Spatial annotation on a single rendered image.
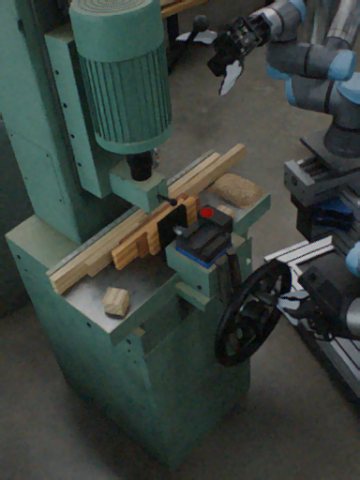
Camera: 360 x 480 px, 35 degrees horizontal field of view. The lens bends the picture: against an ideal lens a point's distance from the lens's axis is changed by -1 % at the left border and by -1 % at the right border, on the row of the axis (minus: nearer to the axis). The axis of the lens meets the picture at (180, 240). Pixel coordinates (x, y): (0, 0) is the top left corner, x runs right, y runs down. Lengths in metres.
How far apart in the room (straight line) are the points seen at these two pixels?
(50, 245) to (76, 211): 0.16
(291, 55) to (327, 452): 1.33
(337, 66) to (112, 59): 0.56
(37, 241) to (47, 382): 0.82
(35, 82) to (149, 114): 0.28
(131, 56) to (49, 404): 1.52
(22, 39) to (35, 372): 1.47
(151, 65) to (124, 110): 0.10
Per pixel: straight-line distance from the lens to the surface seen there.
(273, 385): 2.23
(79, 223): 1.57
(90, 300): 1.35
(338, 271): 2.32
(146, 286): 1.35
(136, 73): 1.14
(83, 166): 1.42
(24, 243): 1.69
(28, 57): 1.30
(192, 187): 1.54
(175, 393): 1.71
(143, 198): 1.36
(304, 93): 1.80
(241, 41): 1.27
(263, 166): 3.14
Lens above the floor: 1.91
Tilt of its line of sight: 44 degrees down
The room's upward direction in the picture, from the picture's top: 7 degrees counter-clockwise
